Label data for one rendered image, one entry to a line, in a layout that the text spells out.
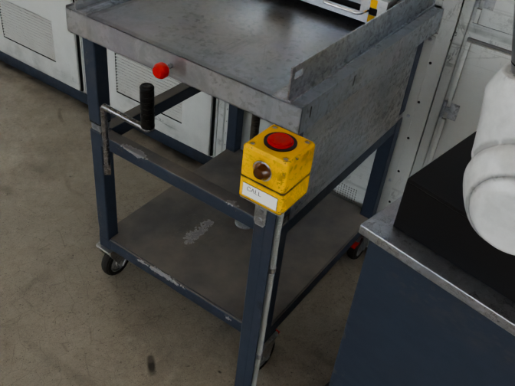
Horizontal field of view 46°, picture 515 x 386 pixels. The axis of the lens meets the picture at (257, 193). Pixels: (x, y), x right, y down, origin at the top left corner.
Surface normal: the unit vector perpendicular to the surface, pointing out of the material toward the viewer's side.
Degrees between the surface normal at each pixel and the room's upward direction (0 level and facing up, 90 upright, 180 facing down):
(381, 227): 0
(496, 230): 97
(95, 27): 90
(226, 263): 0
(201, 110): 90
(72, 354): 0
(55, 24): 90
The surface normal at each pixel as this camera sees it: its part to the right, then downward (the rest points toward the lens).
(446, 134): -0.58, 0.46
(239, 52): 0.09, -0.78
